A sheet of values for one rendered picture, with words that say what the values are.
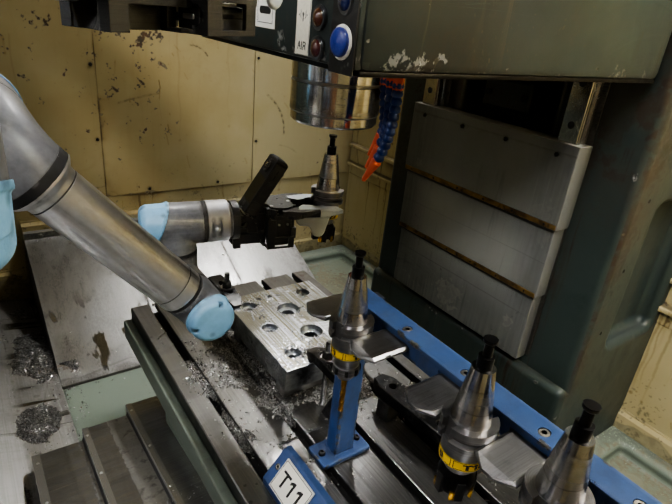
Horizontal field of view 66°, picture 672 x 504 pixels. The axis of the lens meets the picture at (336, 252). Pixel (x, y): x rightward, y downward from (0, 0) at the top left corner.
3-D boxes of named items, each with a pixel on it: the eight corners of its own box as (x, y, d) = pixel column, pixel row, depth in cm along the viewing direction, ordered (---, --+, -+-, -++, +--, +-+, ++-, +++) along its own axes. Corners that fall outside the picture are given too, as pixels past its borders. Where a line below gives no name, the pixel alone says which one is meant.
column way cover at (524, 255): (515, 363, 123) (579, 147, 101) (387, 276, 157) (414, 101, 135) (528, 357, 125) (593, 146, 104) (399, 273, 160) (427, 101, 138)
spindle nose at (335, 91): (391, 131, 91) (402, 58, 86) (304, 130, 85) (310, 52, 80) (356, 113, 104) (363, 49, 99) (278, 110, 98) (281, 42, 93)
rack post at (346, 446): (324, 471, 89) (341, 324, 76) (307, 450, 93) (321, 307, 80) (369, 449, 94) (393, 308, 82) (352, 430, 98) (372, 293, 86)
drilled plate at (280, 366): (285, 392, 100) (286, 371, 98) (223, 318, 121) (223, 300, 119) (378, 359, 112) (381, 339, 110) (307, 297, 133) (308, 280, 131)
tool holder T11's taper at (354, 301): (374, 320, 73) (380, 277, 70) (352, 330, 70) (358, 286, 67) (351, 306, 76) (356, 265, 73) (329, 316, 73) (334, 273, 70)
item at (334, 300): (319, 324, 74) (319, 319, 73) (299, 306, 77) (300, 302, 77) (358, 313, 77) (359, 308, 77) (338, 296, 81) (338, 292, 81)
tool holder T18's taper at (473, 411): (500, 427, 56) (515, 376, 53) (465, 435, 54) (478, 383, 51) (475, 399, 60) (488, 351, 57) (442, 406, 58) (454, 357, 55)
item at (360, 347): (366, 367, 66) (367, 362, 65) (342, 345, 70) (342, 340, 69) (407, 352, 70) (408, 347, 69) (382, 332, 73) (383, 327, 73)
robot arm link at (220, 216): (200, 194, 95) (210, 210, 88) (226, 193, 96) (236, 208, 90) (201, 232, 98) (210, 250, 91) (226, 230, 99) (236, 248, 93)
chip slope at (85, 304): (75, 430, 128) (62, 342, 117) (34, 302, 176) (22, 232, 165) (362, 337, 177) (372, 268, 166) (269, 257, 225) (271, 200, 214)
